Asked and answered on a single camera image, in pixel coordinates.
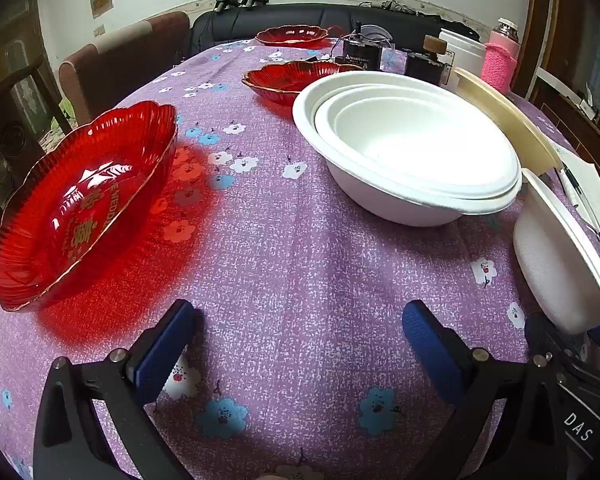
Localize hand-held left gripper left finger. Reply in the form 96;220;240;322
32;299;201;480

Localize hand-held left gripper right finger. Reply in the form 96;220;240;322
401;300;572;480

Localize small white paper bowl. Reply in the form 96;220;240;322
512;167;600;335

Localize large white paper bowl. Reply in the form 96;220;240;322
292;71;522;227

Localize red plastic plate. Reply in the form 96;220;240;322
0;101;179;313

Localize nested white paper bowl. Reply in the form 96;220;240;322
314;84;522;198

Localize red glass dish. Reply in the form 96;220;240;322
254;25;331;50
241;60;366;107

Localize purple floral tablecloth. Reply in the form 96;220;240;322
0;35;600;480

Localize white paper sheet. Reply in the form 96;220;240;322
550;142;600;250

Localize black pen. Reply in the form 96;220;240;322
560;162;600;231

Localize beige plastic bowl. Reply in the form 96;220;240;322
450;66;563;177

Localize pink knitted sleeve bottle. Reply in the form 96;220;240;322
482;17;522;95

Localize black motor with wooden knob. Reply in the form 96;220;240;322
404;35;453;88

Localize dark wooden furniture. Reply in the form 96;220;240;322
0;0;73;241

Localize white plastic jar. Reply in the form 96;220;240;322
437;29;488;78

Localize wooden cabinet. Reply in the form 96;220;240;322
525;0;600;161

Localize black cylindrical motor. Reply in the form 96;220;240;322
341;35;385;71

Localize white round dish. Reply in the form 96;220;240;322
352;22;396;52

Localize black leather sofa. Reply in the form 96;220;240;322
189;2;481;56

